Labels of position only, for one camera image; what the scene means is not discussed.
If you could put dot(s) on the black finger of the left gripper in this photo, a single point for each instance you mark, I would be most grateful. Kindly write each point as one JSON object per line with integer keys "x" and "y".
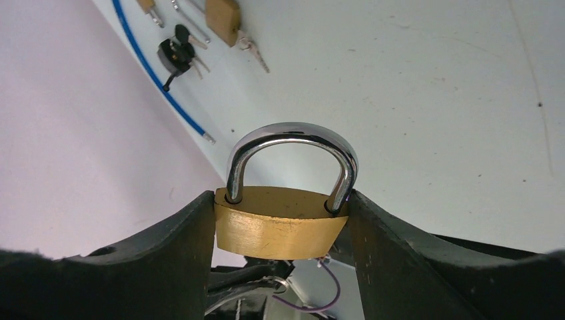
{"x": 241, "y": 292}

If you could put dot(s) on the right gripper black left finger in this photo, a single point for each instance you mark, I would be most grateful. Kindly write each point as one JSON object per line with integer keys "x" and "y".
{"x": 160, "y": 272}

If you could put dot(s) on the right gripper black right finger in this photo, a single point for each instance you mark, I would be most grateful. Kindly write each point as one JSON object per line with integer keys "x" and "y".
{"x": 404, "y": 272}

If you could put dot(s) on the large brass padlock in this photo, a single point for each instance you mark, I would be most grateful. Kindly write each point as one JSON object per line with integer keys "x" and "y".
{"x": 281, "y": 223}

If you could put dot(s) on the silver key pair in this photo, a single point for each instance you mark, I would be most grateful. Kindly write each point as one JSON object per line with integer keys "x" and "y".
{"x": 245, "y": 43}

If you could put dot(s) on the black padlock with keys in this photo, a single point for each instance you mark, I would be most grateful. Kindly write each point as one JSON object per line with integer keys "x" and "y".
{"x": 178, "y": 55}

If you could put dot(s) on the small brass padlock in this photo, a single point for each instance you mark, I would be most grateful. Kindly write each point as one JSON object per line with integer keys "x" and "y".
{"x": 149, "y": 8}

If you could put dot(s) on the blue cable lock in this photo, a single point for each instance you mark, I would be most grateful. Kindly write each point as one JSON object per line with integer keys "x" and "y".
{"x": 118, "y": 9}

